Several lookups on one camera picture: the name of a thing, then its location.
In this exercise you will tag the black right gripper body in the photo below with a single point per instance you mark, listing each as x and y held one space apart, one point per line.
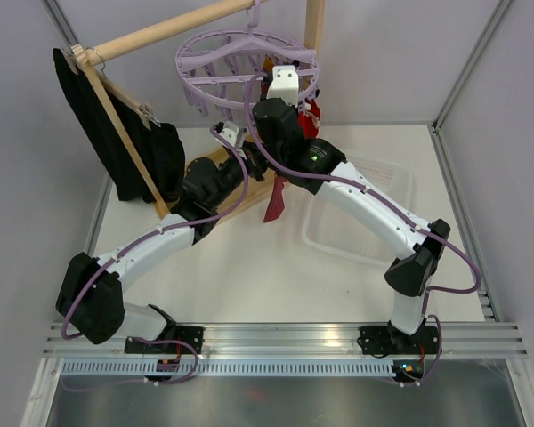
297 111

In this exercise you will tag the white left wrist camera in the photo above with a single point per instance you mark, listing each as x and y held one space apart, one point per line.
234 134

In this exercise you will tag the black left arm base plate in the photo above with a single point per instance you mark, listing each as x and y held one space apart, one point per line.
191 335

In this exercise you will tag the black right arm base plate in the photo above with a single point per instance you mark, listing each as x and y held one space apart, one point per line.
382 341

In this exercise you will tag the purple round clip hanger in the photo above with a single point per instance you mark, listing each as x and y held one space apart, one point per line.
214 66

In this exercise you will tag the aluminium mounting rail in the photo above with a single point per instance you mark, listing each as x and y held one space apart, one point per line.
459 340

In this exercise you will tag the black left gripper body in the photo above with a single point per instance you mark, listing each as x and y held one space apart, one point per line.
253 166

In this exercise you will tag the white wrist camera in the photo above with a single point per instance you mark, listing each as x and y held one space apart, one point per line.
284 85
234 134

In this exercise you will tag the white slotted cable duct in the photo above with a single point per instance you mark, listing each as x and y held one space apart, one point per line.
232 367

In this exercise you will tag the maroon purple striped sock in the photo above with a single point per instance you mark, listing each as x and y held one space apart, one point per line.
267 68

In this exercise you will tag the wooden clip hanger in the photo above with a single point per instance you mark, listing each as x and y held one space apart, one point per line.
98 78

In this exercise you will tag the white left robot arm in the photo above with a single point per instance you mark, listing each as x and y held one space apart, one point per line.
91 299

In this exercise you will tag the white plastic basket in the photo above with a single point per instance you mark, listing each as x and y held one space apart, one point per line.
332 230

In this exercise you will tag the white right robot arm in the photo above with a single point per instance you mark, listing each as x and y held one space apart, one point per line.
321 168

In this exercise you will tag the red sock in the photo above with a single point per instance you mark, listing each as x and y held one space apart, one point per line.
309 119

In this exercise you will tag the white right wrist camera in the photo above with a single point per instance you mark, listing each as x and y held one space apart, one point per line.
284 85

